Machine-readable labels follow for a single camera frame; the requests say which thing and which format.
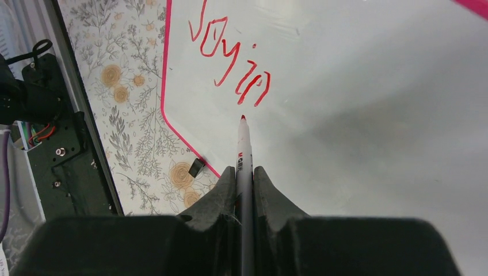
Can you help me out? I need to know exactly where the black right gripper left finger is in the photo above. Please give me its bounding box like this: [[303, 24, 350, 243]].
[[178, 166, 237, 275]]

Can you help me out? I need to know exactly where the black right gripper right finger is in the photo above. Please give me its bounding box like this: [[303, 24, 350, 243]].
[[253, 166, 308, 275]]

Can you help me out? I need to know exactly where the white red whiteboard marker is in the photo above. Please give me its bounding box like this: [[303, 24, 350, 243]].
[[236, 115, 254, 275]]

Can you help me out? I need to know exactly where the pink framed whiteboard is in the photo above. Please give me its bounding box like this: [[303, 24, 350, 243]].
[[161, 1, 487, 275]]

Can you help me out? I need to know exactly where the floral tablecloth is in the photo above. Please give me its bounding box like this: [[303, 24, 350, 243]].
[[58, 1, 217, 215]]

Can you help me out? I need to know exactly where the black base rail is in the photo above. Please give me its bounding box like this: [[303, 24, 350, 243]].
[[1, 39, 122, 219]]

